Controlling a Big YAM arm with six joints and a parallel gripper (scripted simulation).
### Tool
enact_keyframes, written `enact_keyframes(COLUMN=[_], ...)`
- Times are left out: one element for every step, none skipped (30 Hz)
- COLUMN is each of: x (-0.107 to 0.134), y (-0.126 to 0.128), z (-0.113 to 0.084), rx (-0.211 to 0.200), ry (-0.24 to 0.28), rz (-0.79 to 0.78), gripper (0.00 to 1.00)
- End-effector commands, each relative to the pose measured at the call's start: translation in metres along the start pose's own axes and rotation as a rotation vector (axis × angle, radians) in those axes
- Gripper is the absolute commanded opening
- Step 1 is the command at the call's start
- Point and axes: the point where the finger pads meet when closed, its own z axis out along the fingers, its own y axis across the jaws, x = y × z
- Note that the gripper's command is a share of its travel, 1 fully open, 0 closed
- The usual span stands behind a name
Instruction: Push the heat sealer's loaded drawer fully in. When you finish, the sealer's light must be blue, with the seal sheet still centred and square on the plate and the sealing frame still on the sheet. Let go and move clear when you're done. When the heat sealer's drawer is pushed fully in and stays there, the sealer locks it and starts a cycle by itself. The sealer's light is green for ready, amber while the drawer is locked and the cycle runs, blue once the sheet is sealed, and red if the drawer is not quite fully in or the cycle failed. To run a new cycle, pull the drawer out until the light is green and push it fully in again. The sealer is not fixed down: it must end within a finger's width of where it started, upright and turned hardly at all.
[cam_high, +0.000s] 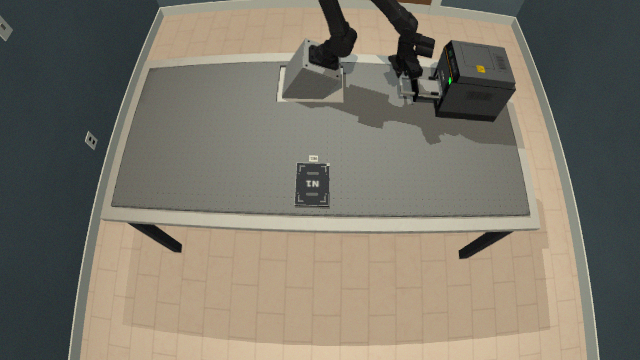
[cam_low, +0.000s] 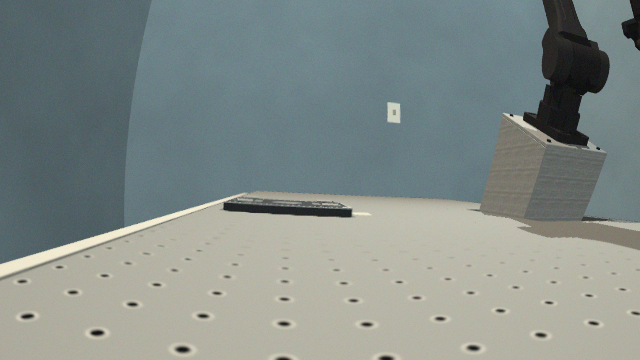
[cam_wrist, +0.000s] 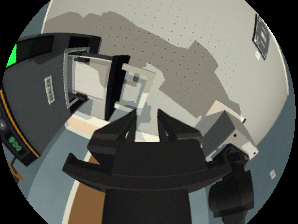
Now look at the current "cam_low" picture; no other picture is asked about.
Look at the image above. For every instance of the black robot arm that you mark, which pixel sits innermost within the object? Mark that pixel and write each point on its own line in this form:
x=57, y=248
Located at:
x=565, y=63

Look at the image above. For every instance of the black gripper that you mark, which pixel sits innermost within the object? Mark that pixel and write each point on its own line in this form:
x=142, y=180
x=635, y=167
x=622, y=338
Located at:
x=631, y=29

